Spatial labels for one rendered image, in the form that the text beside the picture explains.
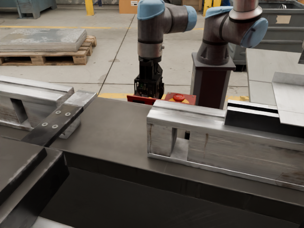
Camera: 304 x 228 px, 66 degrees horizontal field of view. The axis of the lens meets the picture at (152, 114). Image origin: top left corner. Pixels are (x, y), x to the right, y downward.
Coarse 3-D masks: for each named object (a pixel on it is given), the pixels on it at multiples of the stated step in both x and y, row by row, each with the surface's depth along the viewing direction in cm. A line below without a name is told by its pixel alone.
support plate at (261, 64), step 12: (252, 48) 57; (252, 60) 51; (264, 60) 51; (276, 60) 51; (288, 60) 51; (252, 72) 46; (264, 72) 46; (288, 72) 46; (300, 72) 46; (252, 84) 42; (264, 84) 42; (252, 96) 39; (264, 96) 39
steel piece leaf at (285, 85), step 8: (280, 72) 41; (272, 80) 42; (280, 80) 42; (288, 80) 41; (296, 80) 41; (280, 88) 40; (288, 88) 40; (296, 88) 40; (280, 96) 38; (288, 96) 38; (296, 96) 38; (280, 104) 36; (288, 104) 36; (296, 104) 36; (296, 112) 34
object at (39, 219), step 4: (36, 220) 22; (40, 220) 22; (44, 220) 22; (48, 220) 23; (32, 224) 22; (36, 224) 22; (40, 224) 22; (44, 224) 22; (48, 224) 22; (52, 224) 22; (56, 224) 22; (60, 224) 22; (64, 224) 22
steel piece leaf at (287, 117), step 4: (280, 112) 34; (284, 112) 34; (288, 112) 34; (292, 112) 34; (280, 116) 34; (284, 116) 34; (288, 116) 34; (292, 116) 34; (296, 116) 34; (300, 116) 34; (280, 120) 33; (284, 120) 33; (288, 120) 33; (292, 120) 33; (296, 120) 33; (300, 120) 33; (288, 124) 32; (292, 124) 32; (296, 124) 32; (300, 124) 32
